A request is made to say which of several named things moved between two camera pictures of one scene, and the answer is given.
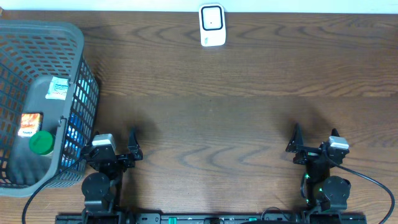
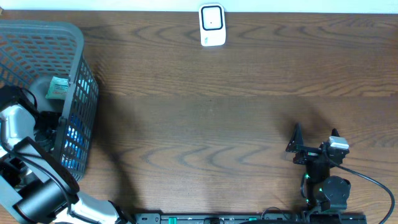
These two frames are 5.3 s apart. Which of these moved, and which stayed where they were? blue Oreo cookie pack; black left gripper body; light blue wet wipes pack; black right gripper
Moved: black left gripper body
Stayed: light blue wet wipes pack; black right gripper; blue Oreo cookie pack
